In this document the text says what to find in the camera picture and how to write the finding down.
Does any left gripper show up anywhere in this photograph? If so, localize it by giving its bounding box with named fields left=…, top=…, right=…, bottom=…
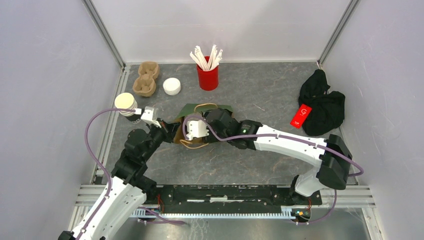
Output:
left=141, top=117, right=181, bottom=162

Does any stack of paper cups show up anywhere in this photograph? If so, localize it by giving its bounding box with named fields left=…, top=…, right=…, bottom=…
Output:
left=114, top=92, right=141, bottom=124

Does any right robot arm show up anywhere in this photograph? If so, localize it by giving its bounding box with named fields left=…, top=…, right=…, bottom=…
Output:
left=204, top=108, right=352, bottom=204

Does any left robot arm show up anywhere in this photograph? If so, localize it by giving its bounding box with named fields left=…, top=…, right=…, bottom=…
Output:
left=58, top=120, right=180, bottom=240

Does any brown paper bag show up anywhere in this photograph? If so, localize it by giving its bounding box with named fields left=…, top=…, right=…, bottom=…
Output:
left=174, top=110, right=211, bottom=150

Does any stack of white lids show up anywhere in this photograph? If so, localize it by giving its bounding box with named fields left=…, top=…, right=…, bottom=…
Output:
left=162, top=77, right=181, bottom=96

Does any red straw holder cup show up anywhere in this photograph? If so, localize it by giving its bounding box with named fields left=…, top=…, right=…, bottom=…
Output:
left=196, top=65, right=219, bottom=91

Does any brown cardboard cup carrier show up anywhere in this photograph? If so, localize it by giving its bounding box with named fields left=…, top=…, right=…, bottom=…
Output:
left=132, top=61, right=160, bottom=97

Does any bundle of wrapped straws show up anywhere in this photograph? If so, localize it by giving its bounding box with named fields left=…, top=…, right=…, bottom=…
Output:
left=189, top=44, right=223, bottom=72

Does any red tag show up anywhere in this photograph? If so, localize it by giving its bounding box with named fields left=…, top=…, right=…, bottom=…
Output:
left=290, top=104, right=312, bottom=129

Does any black cloth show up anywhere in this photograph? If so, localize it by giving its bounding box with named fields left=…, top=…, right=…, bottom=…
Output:
left=298, top=69, right=346, bottom=137

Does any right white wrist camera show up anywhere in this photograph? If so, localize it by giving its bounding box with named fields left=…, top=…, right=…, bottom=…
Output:
left=185, top=120, right=209, bottom=141

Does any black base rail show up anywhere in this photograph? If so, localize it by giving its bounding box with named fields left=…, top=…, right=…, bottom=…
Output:
left=145, top=184, right=323, bottom=214

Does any white cable duct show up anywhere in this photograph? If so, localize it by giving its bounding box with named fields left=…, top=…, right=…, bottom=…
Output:
left=132, top=205, right=294, bottom=220

